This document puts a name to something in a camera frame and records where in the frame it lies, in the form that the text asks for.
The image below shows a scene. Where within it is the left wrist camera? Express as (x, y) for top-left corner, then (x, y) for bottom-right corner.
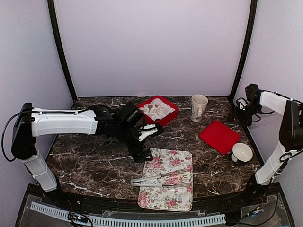
(138, 123), (164, 142)

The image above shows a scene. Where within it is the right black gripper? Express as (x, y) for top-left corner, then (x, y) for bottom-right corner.
(227, 103), (263, 126)

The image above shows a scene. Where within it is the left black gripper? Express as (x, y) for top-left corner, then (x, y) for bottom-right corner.
(115, 122), (154, 163)

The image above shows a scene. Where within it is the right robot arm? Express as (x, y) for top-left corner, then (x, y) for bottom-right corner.
(235, 84), (303, 205)

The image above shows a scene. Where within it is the white slotted cable duct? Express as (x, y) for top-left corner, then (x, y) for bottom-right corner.
(30, 202), (226, 227)

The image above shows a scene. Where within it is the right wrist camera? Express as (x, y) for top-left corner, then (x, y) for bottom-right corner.
(236, 97), (248, 110)

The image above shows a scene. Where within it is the white and dark bowl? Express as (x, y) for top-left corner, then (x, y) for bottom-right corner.
(231, 143), (253, 166)

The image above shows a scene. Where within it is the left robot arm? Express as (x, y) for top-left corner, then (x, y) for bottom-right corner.
(11, 102), (160, 206)

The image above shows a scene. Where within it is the red chocolate box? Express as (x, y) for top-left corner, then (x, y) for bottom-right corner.
(137, 96), (178, 126)

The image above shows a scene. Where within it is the red box lid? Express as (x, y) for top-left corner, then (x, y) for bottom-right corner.
(199, 121), (240, 155)

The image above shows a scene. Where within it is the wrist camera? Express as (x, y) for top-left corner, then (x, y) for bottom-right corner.
(138, 123), (164, 142)
(236, 97), (248, 110)

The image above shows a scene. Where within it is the floral rectangular tray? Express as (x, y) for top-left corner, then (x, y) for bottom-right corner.
(131, 148), (193, 212)

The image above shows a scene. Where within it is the white ceramic mug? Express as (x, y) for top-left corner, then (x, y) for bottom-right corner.
(190, 94), (208, 122)

